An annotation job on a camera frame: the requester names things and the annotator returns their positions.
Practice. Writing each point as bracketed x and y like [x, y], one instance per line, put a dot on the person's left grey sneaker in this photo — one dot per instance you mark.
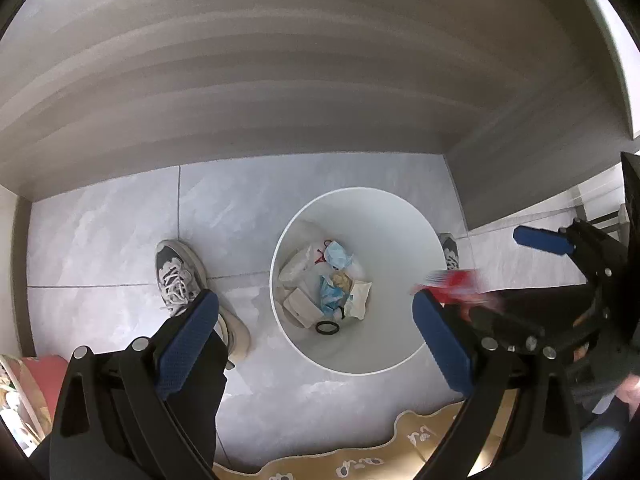
[177, 280]

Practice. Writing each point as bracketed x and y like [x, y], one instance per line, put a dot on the white snack packet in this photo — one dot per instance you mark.
[360, 300]

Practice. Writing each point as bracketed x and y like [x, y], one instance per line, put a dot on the blue face mask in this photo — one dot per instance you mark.
[337, 255]

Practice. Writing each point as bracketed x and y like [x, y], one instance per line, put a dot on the white plastic bag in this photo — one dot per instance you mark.
[300, 265]

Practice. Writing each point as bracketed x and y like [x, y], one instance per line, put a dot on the blue crumpled wrapper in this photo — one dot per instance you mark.
[327, 295]

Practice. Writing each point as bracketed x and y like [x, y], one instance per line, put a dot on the grey wooden desk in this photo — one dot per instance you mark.
[250, 60]

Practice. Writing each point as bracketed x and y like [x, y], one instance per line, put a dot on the white round trash bin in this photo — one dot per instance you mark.
[390, 240]

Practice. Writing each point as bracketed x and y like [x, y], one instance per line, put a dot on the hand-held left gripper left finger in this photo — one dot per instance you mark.
[187, 340]

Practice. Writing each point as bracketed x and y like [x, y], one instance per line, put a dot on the red snack packet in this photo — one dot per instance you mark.
[455, 285]

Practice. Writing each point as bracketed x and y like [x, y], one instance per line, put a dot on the yellow crumpled paper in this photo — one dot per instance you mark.
[342, 280]

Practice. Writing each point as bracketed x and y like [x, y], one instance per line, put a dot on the floral patterned cloth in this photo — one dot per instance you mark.
[15, 405]

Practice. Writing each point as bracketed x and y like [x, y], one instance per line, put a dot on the yellow patterned rug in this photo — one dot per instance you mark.
[400, 440]

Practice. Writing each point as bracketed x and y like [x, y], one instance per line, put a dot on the pink cloth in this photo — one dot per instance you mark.
[44, 380]

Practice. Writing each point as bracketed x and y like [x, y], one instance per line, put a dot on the person's right hand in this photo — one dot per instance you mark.
[632, 391]

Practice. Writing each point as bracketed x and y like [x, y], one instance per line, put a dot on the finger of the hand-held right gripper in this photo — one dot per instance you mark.
[542, 240]
[505, 327]

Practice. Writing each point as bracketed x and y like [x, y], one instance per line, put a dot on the white paper box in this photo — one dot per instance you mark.
[302, 305]

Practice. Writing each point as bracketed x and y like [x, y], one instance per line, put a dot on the grey metal frame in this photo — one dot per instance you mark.
[600, 222]

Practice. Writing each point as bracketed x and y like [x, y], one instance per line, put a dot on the person's grey sneaker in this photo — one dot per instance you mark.
[177, 280]
[451, 255]

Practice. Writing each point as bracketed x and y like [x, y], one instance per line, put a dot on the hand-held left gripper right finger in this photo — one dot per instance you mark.
[440, 345]

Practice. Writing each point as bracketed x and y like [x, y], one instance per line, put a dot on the person's right grey sneaker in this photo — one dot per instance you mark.
[451, 255]

